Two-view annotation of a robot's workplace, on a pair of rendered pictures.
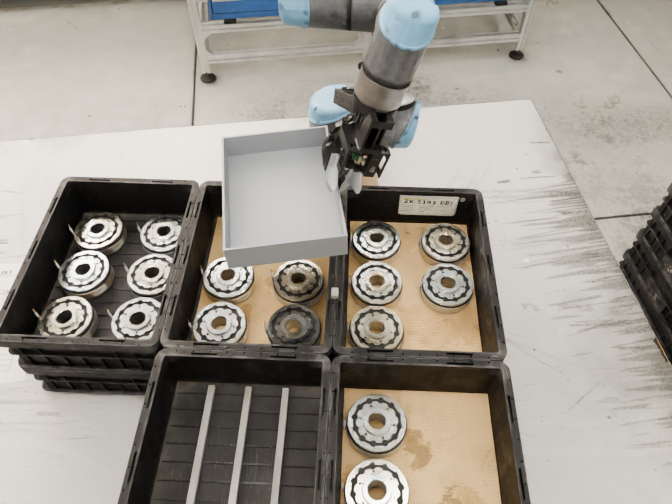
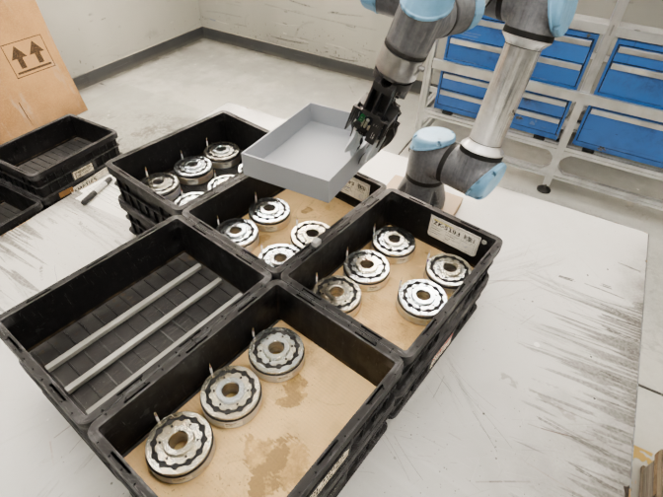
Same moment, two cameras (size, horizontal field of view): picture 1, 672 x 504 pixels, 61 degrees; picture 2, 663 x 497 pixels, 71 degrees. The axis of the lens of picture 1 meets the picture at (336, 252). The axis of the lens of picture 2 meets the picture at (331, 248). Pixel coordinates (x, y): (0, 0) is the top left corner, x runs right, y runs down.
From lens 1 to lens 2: 0.48 m
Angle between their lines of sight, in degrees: 25
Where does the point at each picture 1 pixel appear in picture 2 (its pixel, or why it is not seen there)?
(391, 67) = (399, 33)
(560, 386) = (483, 458)
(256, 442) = (192, 314)
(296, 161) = not seen: hidden behind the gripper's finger
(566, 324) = (534, 414)
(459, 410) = (351, 390)
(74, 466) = not seen: hidden behind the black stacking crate
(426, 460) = (292, 404)
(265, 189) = (314, 145)
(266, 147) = (338, 123)
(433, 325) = (388, 321)
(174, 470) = (132, 297)
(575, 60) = not seen: outside the picture
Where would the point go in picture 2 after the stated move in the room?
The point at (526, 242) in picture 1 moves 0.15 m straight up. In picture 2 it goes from (549, 331) to (573, 289)
